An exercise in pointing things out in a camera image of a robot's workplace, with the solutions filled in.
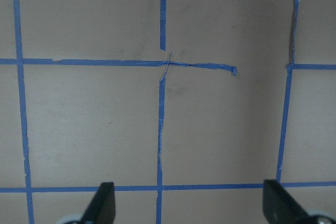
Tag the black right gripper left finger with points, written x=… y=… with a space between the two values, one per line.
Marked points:
x=102 y=206

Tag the brown paper mat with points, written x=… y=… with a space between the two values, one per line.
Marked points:
x=186 y=105

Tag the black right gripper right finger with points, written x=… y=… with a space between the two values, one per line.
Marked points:
x=279 y=206

